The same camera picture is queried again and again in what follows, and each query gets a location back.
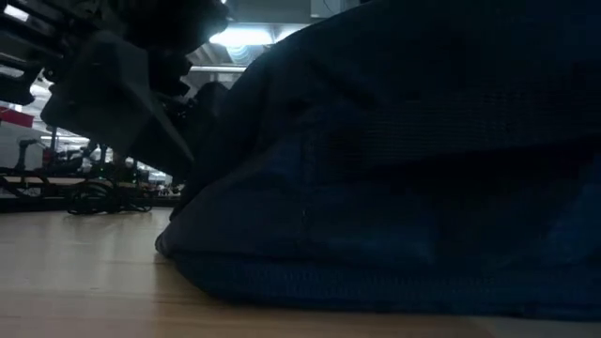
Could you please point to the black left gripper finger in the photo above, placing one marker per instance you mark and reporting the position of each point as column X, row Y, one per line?
column 202, row 108
column 108, row 94

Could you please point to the navy blue backpack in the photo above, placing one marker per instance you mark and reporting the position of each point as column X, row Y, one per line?
column 375, row 188

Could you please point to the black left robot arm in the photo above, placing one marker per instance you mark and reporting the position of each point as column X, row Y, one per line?
column 28, row 42

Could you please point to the background robot workstation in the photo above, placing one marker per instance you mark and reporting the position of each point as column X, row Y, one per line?
column 56, row 164

